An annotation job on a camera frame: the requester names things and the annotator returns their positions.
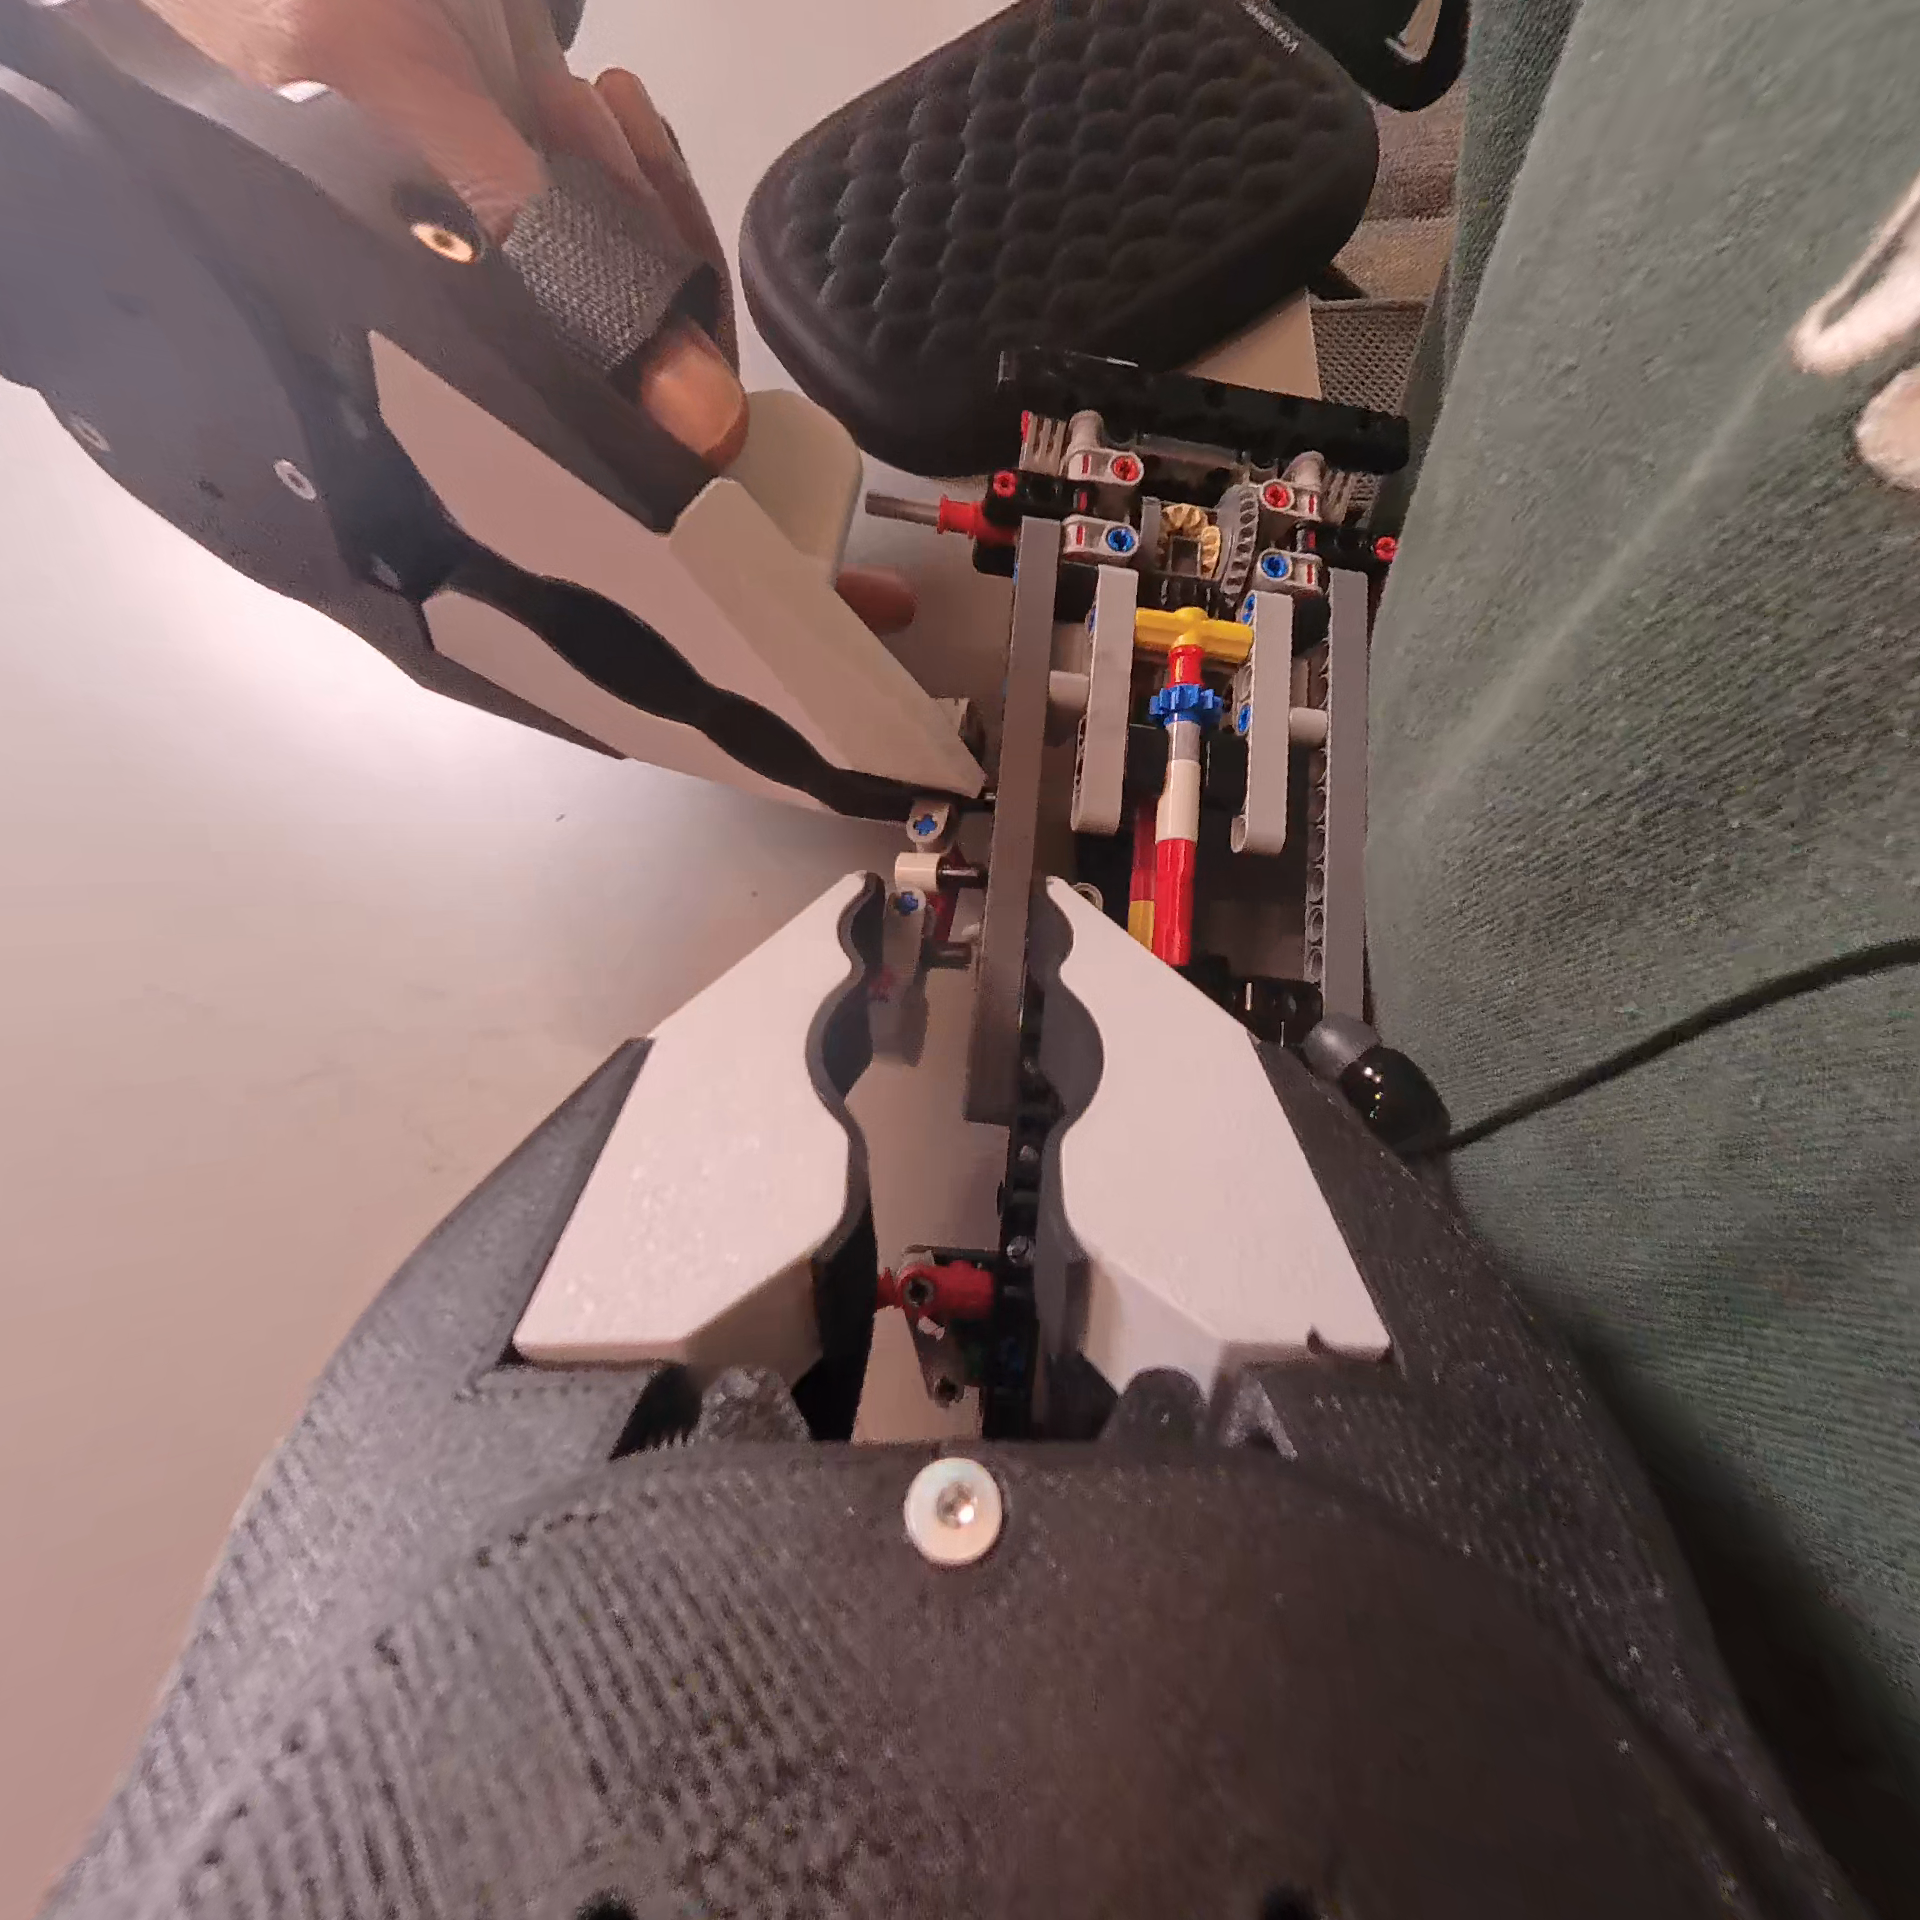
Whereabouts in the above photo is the grey mesh chair seat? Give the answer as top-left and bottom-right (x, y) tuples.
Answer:
(1307, 296), (1431, 430)

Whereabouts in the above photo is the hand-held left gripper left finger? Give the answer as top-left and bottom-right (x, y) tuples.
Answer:
(515, 871), (886, 1370)

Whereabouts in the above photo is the multicoloured lego technic model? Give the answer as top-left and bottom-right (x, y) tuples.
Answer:
(855, 347), (1412, 1440)

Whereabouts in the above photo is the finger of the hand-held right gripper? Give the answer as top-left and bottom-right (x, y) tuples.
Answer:
(367, 329), (992, 799)
(422, 551), (922, 824)

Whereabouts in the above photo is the person's right hand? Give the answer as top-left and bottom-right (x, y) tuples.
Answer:
(195, 0), (922, 634)

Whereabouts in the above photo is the black dimpled chair armrest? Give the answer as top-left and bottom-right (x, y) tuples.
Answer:
(739, 0), (1382, 470)

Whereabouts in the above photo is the thin black cable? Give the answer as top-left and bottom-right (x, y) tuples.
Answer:
(1302, 937), (1920, 1160)

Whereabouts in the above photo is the dark green embroidered sweatshirt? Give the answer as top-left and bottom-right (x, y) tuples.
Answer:
(1358, 0), (1920, 1920)

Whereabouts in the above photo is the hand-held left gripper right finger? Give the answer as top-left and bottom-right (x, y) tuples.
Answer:
(1036, 877), (1394, 1400)

